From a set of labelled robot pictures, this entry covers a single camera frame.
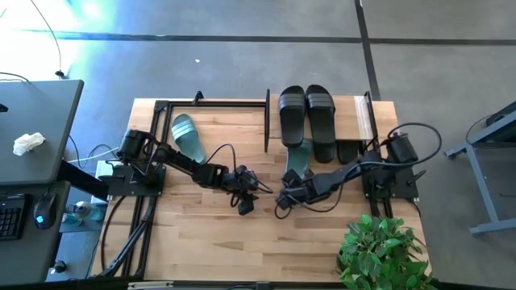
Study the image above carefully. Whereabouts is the silver bracket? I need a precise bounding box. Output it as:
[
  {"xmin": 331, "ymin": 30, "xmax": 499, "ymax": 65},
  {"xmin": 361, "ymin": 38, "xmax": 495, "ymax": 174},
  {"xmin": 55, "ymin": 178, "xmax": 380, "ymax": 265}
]
[{"xmin": 127, "ymin": 280, "xmax": 175, "ymax": 289}]

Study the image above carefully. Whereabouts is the wooden shelf with black frame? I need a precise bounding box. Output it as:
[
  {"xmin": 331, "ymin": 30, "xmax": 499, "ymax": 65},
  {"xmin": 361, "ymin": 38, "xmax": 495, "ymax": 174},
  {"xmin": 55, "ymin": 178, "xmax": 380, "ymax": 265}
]
[{"xmin": 262, "ymin": 88, "xmax": 380, "ymax": 154}]

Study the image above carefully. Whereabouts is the thin black floor cable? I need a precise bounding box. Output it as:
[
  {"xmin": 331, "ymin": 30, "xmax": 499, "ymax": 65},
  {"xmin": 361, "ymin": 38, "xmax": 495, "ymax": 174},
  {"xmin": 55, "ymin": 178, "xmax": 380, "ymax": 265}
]
[{"xmin": 30, "ymin": 0, "xmax": 66, "ymax": 80}]

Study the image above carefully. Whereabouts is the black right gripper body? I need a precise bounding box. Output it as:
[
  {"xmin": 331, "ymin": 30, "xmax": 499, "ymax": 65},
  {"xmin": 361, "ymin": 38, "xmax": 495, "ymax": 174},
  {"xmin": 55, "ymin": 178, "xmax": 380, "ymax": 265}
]
[{"xmin": 276, "ymin": 168, "xmax": 322, "ymax": 210}]

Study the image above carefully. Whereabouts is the white cable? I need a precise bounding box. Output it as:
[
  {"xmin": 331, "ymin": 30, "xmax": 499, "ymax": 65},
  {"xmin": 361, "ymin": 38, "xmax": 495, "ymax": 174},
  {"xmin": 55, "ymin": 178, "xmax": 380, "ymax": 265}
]
[{"xmin": 68, "ymin": 147, "xmax": 120, "ymax": 164}]

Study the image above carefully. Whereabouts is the dark desk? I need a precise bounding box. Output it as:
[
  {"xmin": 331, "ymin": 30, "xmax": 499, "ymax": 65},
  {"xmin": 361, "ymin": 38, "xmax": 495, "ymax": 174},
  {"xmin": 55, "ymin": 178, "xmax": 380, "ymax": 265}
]
[{"xmin": 0, "ymin": 180, "xmax": 72, "ymax": 285}]

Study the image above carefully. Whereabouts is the black computer mouse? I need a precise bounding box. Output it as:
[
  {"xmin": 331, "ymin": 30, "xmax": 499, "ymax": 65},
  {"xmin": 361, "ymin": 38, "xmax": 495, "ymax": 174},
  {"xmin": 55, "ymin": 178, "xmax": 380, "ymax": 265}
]
[{"xmin": 32, "ymin": 191, "xmax": 58, "ymax": 230}]

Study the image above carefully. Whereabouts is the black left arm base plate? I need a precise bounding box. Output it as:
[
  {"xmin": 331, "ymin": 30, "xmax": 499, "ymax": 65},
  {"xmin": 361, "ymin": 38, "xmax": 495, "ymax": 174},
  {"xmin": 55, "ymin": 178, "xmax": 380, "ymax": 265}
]
[{"xmin": 96, "ymin": 163, "xmax": 167, "ymax": 198}]

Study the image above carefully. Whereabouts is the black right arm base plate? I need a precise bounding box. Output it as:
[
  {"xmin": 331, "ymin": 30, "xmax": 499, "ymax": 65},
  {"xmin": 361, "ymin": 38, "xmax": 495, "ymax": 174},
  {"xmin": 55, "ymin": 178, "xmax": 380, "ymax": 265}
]
[{"xmin": 360, "ymin": 167, "xmax": 420, "ymax": 201}]

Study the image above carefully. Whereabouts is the grey metal table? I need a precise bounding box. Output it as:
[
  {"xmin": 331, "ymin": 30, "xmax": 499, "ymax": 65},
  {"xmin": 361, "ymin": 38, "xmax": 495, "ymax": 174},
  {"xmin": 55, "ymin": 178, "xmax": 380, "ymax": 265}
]
[{"xmin": 444, "ymin": 100, "xmax": 516, "ymax": 237}]

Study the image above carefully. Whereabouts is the black keyboard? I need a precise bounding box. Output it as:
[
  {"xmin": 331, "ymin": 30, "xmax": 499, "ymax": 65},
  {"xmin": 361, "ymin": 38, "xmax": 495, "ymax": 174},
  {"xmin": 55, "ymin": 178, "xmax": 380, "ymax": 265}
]
[{"xmin": 0, "ymin": 193, "xmax": 26, "ymax": 242}]

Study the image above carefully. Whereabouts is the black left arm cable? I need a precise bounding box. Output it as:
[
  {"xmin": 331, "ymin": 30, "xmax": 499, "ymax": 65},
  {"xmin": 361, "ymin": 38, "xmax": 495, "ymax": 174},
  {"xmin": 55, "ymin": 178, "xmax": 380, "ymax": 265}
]
[{"xmin": 205, "ymin": 143, "xmax": 239, "ymax": 170}]

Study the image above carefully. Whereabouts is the black aluminium rail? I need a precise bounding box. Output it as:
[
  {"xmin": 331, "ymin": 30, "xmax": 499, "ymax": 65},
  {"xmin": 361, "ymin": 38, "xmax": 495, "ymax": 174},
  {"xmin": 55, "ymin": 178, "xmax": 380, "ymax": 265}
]
[{"xmin": 367, "ymin": 197, "xmax": 395, "ymax": 221}]

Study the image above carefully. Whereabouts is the green rubber slide sandal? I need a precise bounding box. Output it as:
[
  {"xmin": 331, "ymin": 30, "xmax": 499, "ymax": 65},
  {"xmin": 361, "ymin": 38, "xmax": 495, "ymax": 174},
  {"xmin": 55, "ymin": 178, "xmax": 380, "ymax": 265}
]
[
  {"xmin": 171, "ymin": 113, "xmax": 207, "ymax": 164},
  {"xmin": 285, "ymin": 139, "xmax": 314, "ymax": 180}
]

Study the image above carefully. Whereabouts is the grey desk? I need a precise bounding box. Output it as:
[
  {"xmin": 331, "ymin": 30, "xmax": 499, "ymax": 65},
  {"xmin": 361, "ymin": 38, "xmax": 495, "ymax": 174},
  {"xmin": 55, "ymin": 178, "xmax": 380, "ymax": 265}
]
[{"xmin": 0, "ymin": 79, "xmax": 85, "ymax": 186}]

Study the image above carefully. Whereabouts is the green leafy potted plant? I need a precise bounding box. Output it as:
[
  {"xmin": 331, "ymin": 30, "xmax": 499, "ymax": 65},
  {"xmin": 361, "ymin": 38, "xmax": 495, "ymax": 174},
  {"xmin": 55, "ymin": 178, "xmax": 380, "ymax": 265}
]
[{"xmin": 336, "ymin": 213, "xmax": 439, "ymax": 290}]

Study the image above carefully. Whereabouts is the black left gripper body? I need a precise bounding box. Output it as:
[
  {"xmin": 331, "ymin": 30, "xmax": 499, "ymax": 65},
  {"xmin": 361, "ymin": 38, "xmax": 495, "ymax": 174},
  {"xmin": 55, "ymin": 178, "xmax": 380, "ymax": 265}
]
[{"xmin": 223, "ymin": 164, "xmax": 260, "ymax": 217}]

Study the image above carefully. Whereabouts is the crumpled white tissue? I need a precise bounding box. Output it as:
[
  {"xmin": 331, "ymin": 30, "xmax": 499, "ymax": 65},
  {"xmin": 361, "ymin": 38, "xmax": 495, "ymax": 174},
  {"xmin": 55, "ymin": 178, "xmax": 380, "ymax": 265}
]
[{"xmin": 12, "ymin": 131, "xmax": 47, "ymax": 157}]

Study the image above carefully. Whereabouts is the clear plastic bottle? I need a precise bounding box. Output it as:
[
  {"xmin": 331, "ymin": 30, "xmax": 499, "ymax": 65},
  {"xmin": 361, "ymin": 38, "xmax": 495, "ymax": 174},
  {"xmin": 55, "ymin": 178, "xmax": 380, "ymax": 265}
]
[{"xmin": 64, "ymin": 200, "xmax": 106, "ymax": 225}]

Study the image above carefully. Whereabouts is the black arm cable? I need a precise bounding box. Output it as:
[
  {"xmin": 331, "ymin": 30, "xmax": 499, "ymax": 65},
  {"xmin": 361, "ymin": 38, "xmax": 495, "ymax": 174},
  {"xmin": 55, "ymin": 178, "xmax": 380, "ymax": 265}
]
[
  {"xmin": 378, "ymin": 122, "xmax": 443, "ymax": 168},
  {"xmin": 205, "ymin": 143, "xmax": 239, "ymax": 170}
]

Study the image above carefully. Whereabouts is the black metal table frame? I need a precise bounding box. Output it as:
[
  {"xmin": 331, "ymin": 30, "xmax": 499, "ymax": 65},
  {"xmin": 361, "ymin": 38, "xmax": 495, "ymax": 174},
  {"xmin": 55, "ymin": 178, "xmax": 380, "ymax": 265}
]
[{"xmin": 96, "ymin": 90, "xmax": 267, "ymax": 279}]

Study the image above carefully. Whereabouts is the thick black cable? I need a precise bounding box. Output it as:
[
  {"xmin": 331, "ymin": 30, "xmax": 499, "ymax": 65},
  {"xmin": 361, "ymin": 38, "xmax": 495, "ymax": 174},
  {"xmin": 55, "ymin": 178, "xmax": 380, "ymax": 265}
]
[{"xmin": 100, "ymin": 195, "xmax": 126, "ymax": 271}]

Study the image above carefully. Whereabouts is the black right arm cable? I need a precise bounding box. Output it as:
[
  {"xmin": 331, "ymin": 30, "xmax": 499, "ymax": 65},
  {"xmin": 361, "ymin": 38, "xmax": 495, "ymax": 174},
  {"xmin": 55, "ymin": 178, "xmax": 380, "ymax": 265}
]
[{"xmin": 378, "ymin": 122, "xmax": 443, "ymax": 168}]

